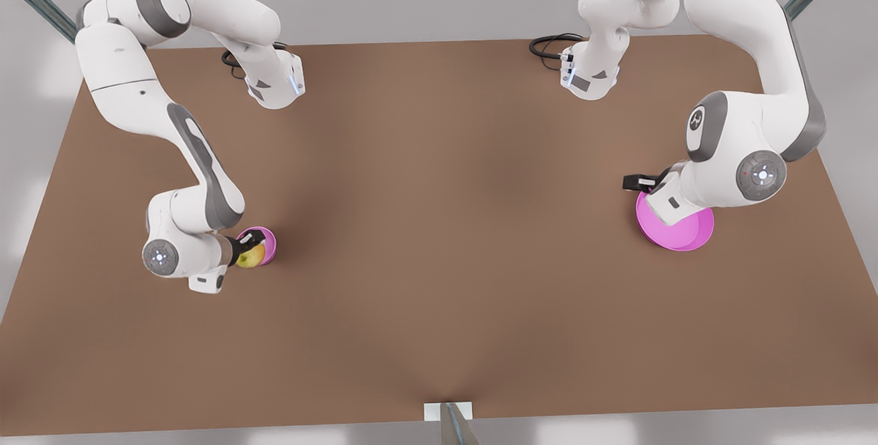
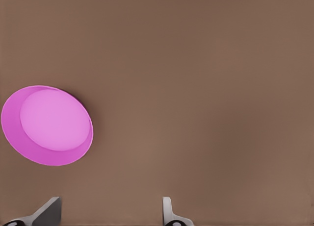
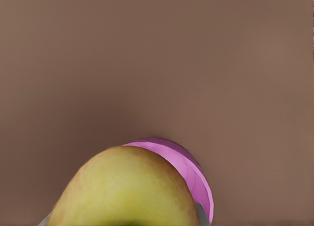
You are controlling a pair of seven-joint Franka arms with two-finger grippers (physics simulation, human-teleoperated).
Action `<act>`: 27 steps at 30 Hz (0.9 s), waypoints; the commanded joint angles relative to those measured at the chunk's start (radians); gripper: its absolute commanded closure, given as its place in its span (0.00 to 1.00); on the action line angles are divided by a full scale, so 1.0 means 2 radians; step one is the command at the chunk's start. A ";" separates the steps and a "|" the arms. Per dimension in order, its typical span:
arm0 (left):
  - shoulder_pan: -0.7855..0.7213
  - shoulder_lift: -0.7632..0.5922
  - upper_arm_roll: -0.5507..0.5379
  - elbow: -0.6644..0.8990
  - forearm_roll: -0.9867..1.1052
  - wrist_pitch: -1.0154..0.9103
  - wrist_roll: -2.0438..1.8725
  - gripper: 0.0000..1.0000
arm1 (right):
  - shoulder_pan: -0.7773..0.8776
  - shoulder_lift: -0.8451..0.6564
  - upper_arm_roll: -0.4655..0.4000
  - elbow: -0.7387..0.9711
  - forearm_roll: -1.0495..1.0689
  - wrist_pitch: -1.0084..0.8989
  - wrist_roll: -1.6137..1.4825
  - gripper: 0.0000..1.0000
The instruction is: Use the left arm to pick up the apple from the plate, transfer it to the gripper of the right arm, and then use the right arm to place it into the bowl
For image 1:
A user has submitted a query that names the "pink bowl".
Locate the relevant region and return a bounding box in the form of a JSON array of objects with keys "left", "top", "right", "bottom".
[{"left": 236, "top": 226, "right": 278, "bottom": 267}]

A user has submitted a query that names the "pink plate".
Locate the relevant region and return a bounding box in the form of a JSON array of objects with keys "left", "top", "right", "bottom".
[{"left": 635, "top": 189, "right": 715, "bottom": 253}]

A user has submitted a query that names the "black cable loop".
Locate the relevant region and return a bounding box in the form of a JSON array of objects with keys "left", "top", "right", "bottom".
[
  {"left": 221, "top": 42, "right": 290, "bottom": 80},
  {"left": 529, "top": 33, "right": 586, "bottom": 71}
]

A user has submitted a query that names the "white post foot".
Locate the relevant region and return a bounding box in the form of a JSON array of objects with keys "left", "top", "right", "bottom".
[{"left": 423, "top": 402, "right": 475, "bottom": 422}]

